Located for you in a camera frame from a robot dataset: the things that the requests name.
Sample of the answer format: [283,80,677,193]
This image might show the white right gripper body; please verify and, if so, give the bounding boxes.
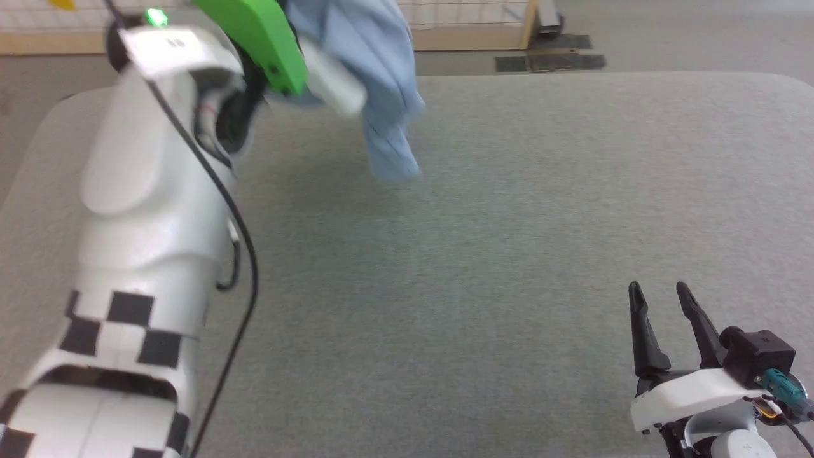
[630,367,767,434]

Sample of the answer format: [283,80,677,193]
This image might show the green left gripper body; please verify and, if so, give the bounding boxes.
[191,0,310,97]

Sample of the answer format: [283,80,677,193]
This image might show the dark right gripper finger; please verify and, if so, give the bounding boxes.
[628,281,672,379]
[676,281,726,370]

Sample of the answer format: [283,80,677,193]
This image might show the blue polo shirt white collar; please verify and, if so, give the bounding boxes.
[267,0,425,183]

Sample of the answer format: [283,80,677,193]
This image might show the grey metal stand foot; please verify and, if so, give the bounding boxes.
[537,0,565,36]

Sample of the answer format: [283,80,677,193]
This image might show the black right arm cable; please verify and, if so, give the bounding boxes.
[766,399,814,458]

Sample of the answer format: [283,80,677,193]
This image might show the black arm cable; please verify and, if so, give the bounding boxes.
[102,0,260,458]
[766,399,814,458]

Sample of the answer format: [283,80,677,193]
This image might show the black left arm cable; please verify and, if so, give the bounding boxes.
[102,0,260,458]

